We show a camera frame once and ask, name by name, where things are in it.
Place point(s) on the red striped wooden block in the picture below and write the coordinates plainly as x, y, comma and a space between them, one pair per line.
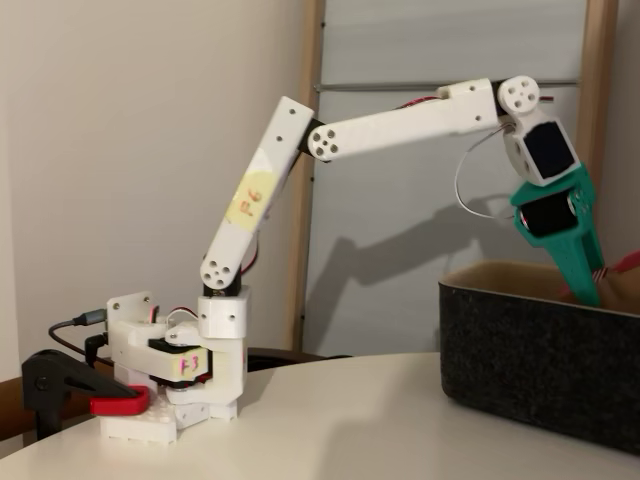
625, 262

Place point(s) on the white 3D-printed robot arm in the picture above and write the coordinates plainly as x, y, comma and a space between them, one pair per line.
390, 130

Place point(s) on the dark grey felt box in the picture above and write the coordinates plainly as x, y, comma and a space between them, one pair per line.
525, 360

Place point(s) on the wooden framed translucent screen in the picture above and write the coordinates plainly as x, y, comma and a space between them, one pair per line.
450, 40

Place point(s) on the black and red clamp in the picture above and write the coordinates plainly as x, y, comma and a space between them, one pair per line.
55, 375

